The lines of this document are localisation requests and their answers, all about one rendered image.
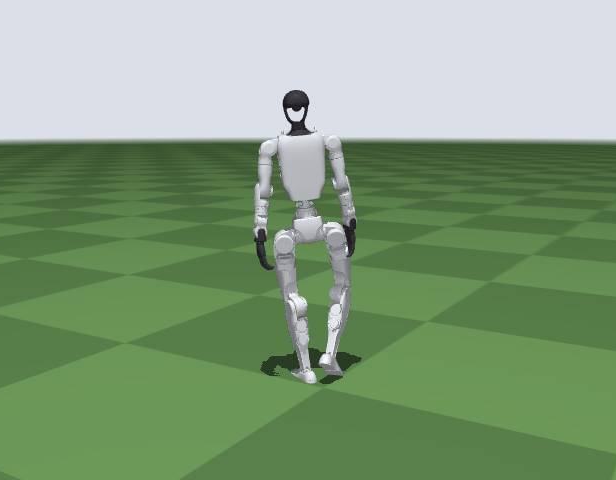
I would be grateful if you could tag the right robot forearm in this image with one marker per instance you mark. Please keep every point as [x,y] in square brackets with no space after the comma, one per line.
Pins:
[347,205]

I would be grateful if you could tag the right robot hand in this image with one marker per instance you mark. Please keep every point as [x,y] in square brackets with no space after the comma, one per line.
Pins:
[350,236]

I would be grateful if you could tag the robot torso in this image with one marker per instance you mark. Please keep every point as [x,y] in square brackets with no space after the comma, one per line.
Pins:
[302,174]

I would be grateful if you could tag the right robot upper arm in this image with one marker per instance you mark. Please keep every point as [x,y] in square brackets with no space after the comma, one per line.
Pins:
[334,146]

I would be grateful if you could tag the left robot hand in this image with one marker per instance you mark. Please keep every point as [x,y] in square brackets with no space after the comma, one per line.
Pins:
[261,249]

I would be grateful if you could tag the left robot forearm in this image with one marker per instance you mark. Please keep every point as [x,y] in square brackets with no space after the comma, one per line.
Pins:
[261,210]

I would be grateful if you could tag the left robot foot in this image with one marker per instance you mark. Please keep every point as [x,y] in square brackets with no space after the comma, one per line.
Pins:
[308,377]

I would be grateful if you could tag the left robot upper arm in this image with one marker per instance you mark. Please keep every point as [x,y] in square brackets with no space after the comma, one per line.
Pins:
[265,168]

